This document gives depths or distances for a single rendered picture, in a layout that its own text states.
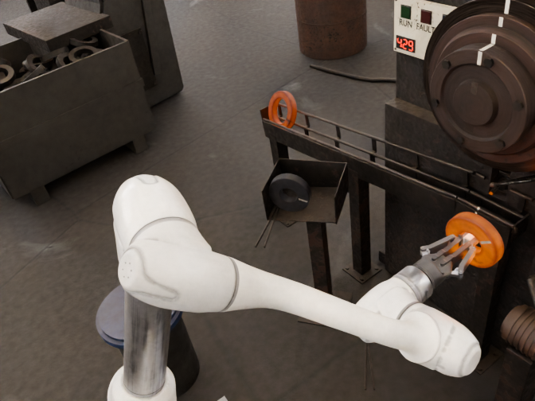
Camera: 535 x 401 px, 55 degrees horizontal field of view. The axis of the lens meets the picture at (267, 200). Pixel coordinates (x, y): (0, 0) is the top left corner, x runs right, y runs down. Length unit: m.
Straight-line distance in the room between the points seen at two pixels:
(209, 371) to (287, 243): 0.79
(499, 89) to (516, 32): 0.13
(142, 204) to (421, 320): 0.59
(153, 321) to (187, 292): 0.29
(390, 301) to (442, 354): 0.17
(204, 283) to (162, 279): 0.07
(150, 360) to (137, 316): 0.14
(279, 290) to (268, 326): 1.33
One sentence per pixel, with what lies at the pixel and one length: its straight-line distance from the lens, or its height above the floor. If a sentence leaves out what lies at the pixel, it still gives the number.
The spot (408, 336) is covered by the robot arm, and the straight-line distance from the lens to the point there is 1.06.
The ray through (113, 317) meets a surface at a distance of 1.95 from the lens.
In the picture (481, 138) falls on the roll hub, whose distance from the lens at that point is 1.46.
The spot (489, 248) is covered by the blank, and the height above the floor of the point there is 0.84.
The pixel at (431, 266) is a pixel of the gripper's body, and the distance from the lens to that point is 1.29.
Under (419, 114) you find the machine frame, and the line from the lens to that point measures 1.85.
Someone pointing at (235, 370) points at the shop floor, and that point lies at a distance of 2.20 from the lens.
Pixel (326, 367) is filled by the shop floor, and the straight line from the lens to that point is 2.15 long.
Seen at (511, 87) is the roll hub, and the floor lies 1.19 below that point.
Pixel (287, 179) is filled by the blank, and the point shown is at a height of 0.74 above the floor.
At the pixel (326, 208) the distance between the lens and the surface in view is 1.87.
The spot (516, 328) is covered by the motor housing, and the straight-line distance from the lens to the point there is 1.67.
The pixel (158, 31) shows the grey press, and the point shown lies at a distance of 4.06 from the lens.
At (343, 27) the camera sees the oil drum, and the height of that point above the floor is 0.26.
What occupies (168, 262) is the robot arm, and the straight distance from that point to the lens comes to 0.82.
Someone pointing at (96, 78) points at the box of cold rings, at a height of 0.60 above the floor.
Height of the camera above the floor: 1.80
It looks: 38 degrees down
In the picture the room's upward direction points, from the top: 10 degrees counter-clockwise
